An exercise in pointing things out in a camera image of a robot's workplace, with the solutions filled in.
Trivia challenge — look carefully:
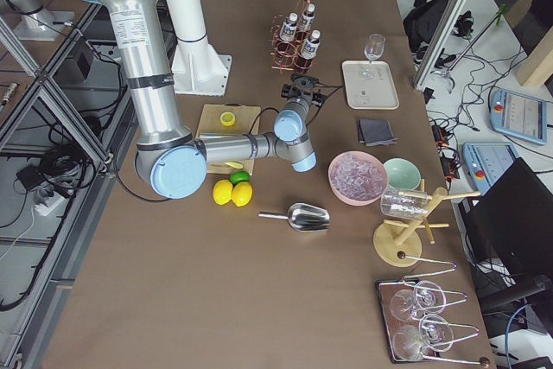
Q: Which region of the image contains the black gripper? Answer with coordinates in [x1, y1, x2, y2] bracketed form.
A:
[281, 73, 326, 106]

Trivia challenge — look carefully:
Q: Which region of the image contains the copper wire bottle basket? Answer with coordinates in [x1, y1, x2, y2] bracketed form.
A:
[270, 0, 318, 73]

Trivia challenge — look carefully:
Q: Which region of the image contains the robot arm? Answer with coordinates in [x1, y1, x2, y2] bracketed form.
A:
[84, 0, 316, 199]

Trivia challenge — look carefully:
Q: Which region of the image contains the tea bottle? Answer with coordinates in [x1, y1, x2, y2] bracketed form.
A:
[296, 29, 321, 73]
[297, 3, 315, 32]
[276, 12, 298, 52]

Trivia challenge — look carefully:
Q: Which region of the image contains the cream rabbit tray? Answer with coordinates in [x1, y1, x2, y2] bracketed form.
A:
[341, 60, 399, 110]

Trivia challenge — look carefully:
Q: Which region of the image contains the half lemon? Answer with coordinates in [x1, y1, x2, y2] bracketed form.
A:
[219, 111, 236, 127]

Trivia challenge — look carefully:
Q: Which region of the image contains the clear wine glass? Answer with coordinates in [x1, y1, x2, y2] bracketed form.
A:
[359, 33, 385, 80]

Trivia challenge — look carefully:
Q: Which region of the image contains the grey folded cloth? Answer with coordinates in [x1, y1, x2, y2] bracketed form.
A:
[358, 118, 397, 147]

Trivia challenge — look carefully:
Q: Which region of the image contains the bamboo cutting board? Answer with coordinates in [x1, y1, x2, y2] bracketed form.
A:
[196, 104, 261, 175]

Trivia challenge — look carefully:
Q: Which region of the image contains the pink bowl with ice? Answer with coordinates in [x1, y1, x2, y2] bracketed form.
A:
[327, 151, 388, 207]

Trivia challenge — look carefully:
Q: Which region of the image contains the yellow plastic knife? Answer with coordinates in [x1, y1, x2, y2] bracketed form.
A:
[224, 162, 244, 170]

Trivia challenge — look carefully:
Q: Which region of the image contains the green lime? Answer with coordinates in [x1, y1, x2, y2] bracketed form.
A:
[229, 170, 250, 186]

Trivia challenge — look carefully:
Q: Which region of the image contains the yellow lemon lower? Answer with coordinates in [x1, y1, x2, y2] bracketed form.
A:
[231, 181, 253, 207]

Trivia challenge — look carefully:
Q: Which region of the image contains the yellow lemon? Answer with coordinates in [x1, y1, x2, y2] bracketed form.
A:
[231, 181, 253, 207]
[212, 179, 233, 206]

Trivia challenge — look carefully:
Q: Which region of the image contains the metal ice scoop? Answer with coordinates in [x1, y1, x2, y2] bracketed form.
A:
[258, 202, 330, 232]

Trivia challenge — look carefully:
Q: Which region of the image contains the yellow lemon upper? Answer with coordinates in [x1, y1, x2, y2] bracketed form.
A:
[212, 179, 233, 206]

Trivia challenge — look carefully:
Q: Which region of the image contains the green bowl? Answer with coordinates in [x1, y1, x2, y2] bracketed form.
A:
[384, 158, 422, 190]

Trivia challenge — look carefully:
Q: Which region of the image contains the glass jar on rack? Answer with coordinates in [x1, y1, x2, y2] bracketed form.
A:
[380, 188, 431, 219]

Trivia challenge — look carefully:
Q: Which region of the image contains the wooden cup rack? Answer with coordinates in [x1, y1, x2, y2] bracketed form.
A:
[372, 188, 480, 267]

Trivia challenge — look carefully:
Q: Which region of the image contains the teach pendant lower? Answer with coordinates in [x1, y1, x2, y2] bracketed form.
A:
[462, 142, 519, 194]

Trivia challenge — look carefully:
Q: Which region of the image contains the teach pendant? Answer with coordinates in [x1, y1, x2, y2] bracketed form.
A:
[490, 89, 547, 145]
[462, 142, 519, 194]

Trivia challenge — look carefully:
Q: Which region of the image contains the teach pendant upper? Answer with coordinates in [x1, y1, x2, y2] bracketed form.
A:
[490, 89, 547, 145]

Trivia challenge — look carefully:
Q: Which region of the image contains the hanging wine glass far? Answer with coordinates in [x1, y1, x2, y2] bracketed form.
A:
[389, 280, 446, 321]

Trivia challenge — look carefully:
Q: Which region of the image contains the hanging wine glass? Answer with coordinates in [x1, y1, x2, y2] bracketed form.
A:
[391, 314, 454, 361]
[389, 280, 446, 321]

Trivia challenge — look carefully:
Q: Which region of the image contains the black monitor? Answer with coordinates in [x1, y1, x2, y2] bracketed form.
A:
[468, 158, 552, 277]

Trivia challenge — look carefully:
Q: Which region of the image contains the black glass rack tray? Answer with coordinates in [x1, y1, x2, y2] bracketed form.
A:
[375, 260, 491, 368]

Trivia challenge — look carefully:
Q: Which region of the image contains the hanging wine glass near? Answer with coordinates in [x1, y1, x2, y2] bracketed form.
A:
[391, 314, 454, 361]

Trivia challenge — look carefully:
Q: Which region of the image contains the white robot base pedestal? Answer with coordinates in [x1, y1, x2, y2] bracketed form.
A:
[166, 0, 232, 97]

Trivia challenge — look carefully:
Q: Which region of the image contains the aluminium frame post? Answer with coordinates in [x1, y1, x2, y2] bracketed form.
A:
[413, 0, 467, 91]

